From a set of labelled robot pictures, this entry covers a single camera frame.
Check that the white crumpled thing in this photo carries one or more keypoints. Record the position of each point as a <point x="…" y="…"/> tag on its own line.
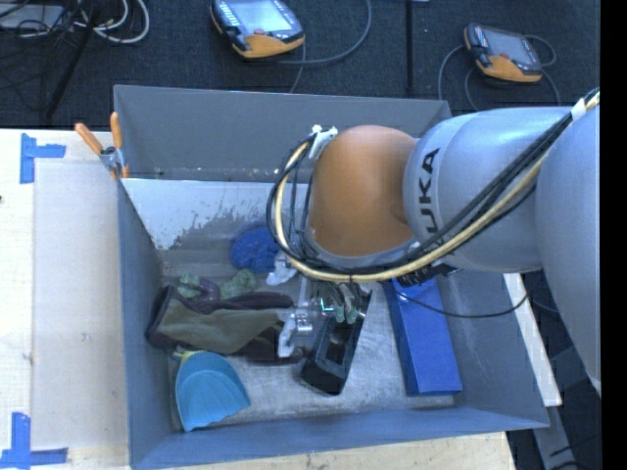
<point x="280" y="273"/>

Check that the blue sponge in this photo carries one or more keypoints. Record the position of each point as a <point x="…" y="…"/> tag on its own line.
<point x="255" y="251"/>

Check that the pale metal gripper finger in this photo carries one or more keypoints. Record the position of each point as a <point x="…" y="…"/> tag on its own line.
<point x="303" y="323"/>
<point x="286" y="337"/>

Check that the olive and purple cloth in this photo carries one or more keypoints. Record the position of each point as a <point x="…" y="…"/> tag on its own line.
<point x="210" y="326"/>

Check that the pale wood board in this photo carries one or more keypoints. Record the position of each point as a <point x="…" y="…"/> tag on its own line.
<point x="73" y="287"/>

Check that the grey metal bin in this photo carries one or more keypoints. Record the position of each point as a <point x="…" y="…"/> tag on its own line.
<point x="206" y="140"/>

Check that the teal plastic scoop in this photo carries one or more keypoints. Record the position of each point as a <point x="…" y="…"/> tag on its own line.
<point x="208" y="390"/>

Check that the green toy vegetable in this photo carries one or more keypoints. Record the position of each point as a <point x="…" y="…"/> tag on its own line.
<point x="239" y="283"/>

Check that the black hollow block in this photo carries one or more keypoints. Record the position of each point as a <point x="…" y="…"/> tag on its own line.
<point x="329" y="360"/>

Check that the blue flat block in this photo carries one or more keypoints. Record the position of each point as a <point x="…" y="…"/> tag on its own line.
<point x="426" y="345"/>

